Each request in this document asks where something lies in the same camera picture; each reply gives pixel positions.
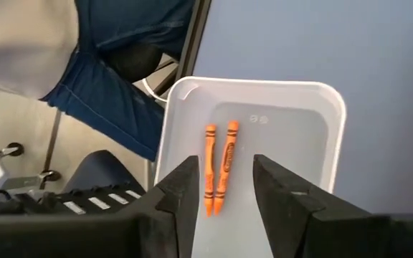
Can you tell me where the black power strip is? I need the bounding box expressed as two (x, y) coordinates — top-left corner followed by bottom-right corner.
(12, 184), (146, 218)

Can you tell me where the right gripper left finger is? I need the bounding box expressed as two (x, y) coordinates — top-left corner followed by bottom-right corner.
(0, 156), (201, 258)

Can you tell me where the orange crayon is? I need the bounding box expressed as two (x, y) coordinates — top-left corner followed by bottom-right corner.
(203, 123), (217, 219)
(213, 120), (240, 216)

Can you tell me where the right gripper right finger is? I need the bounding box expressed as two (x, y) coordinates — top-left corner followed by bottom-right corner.
(253, 154), (413, 258)

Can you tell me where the clear plastic bin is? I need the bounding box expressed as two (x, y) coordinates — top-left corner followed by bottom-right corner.
(153, 75), (347, 258)

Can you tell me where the dark rounded seat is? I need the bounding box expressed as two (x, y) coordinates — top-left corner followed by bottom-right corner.
(62, 149), (147, 196)

